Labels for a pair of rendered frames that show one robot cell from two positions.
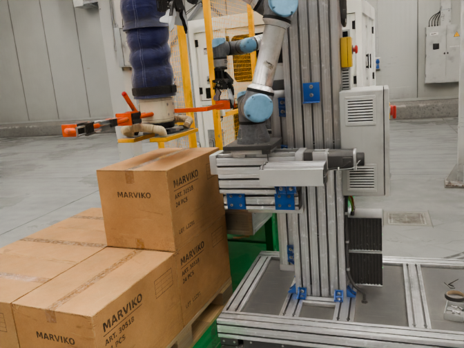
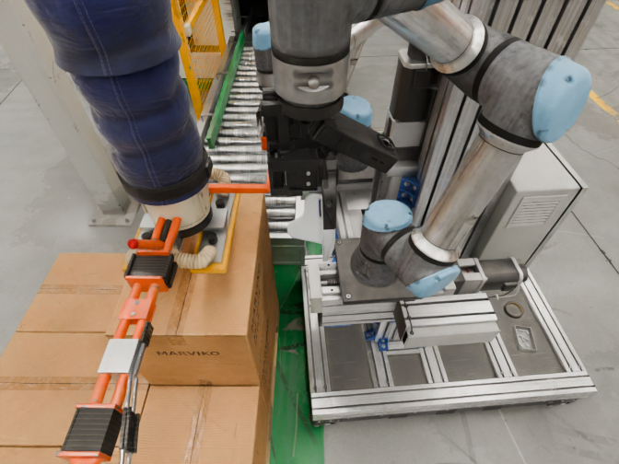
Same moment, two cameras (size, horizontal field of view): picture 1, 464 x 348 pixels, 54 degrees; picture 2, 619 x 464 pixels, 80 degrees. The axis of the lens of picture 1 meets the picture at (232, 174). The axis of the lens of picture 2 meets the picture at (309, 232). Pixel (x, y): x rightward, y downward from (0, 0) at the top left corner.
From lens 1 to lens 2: 167 cm
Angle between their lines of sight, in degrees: 41
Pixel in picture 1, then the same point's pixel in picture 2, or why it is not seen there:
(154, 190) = (225, 350)
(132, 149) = (68, 114)
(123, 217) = (173, 367)
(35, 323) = not seen: outside the picture
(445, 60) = not seen: outside the picture
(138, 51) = (124, 123)
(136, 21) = (101, 57)
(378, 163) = (522, 259)
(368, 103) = (551, 204)
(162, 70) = (186, 147)
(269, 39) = (495, 180)
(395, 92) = not seen: outside the picture
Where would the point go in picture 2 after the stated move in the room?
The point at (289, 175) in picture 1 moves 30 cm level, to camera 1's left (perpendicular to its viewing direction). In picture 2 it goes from (451, 338) to (358, 380)
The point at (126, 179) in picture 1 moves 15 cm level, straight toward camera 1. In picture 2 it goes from (169, 342) to (192, 385)
